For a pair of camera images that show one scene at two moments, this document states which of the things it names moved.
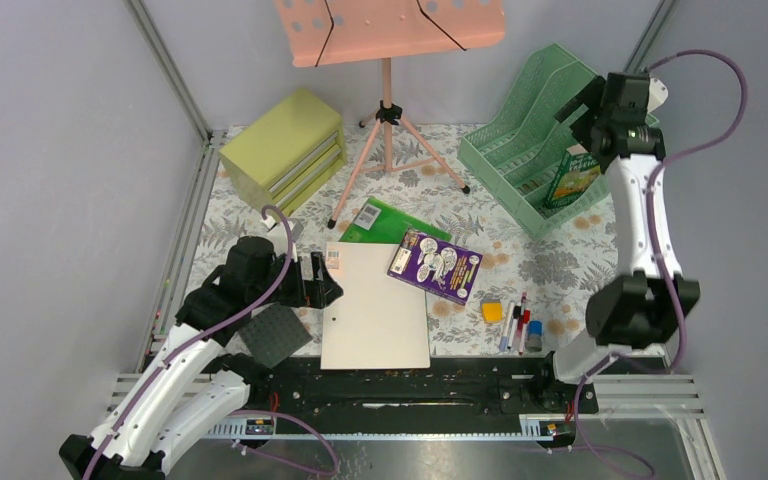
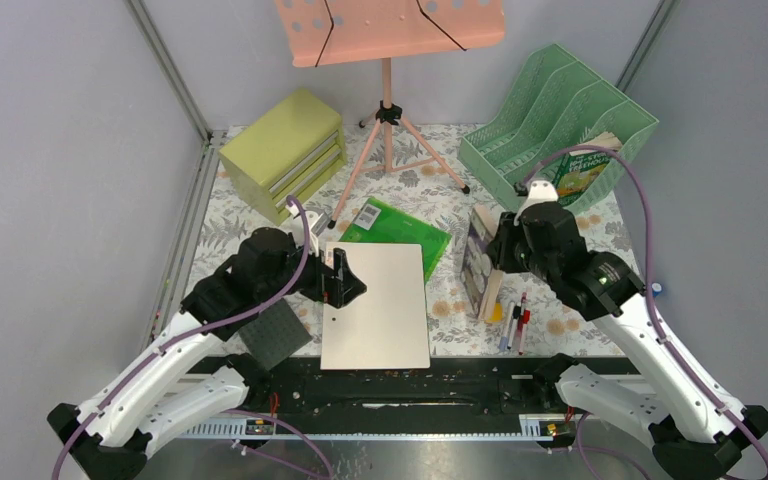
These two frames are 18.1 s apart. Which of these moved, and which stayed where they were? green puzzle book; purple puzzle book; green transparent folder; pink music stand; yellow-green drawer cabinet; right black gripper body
Moved: purple puzzle book; right black gripper body
Stayed: pink music stand; green puzzle book; yellow-green drawer cabinet; green transparent folder
